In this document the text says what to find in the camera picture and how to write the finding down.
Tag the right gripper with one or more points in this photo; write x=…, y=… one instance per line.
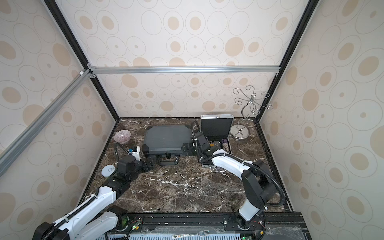
x=198, y=139

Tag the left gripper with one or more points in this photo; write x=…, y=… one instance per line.
x=147, y=167

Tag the dark grey poker case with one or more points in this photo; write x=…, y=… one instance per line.
x=166, y=143

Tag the silver aluminium poker case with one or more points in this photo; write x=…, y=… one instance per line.
x=217, y=128

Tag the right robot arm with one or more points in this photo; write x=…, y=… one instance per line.
x=262, y=190

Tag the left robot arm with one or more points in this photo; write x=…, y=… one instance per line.
x=97, y=215

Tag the pink ribbed bowl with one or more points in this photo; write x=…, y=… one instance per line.
x=122, y=137

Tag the white lidded green can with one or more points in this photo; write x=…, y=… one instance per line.
x=108, y=170

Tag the chrome hook stand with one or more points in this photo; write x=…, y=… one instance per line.
x=247, y=98

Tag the metal fork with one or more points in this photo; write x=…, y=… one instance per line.
x=201, y=233

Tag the horizontal aluminium rail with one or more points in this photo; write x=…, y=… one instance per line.
x=186, y=70

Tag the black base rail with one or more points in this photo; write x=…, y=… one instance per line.
x=222, y=226

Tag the diagonal aluminium rail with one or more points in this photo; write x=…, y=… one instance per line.
x=27, y=136

